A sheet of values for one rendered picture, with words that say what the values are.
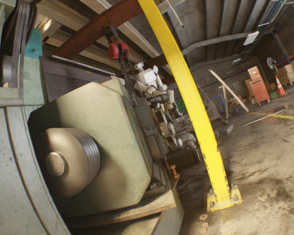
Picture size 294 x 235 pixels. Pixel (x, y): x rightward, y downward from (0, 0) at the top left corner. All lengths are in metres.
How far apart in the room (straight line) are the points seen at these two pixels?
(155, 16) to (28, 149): 1.04
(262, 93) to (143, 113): 4.84
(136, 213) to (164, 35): 0.97
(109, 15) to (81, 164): 1.49
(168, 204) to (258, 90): 5.10
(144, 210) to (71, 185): 0.26
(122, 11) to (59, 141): 1.39
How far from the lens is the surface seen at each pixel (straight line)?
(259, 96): 5.45
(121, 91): 0.65
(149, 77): 1.87
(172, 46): 1.02
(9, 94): 0.48
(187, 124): 4.72
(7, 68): 1.11
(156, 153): 0.93
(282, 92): 6.13
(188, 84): 0.94
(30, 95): 1.24
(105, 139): 0.52
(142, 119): 0.89
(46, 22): 1.93
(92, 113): 0.53
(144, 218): 0.68
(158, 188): 0.64
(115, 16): 1.66
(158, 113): 1.96
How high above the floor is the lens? 0.63
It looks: 4 degrees up
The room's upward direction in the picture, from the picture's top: 20 degrees counter-clockwise
